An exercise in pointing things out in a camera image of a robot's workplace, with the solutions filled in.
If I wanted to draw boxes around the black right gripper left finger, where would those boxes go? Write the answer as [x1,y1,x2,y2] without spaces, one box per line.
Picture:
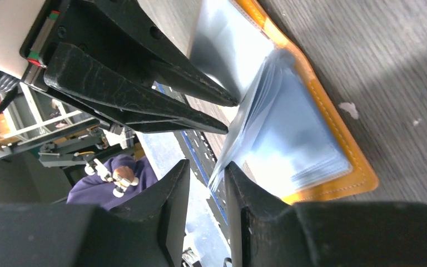
[0,159,190,266]

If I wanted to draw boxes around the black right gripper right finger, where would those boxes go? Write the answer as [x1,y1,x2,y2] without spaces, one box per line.
[225,162,427,266]

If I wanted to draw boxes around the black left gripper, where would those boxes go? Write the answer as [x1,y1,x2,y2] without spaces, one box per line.
[23,1,239,134]

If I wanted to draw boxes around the orange leather card holder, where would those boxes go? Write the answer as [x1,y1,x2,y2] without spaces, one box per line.
[190,1,379,204]

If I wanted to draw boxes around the person in purple clothing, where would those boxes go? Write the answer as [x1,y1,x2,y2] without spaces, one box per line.
[66,154,159,211]

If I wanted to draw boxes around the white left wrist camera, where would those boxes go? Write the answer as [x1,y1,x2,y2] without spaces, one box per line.
[0,0,44,78]

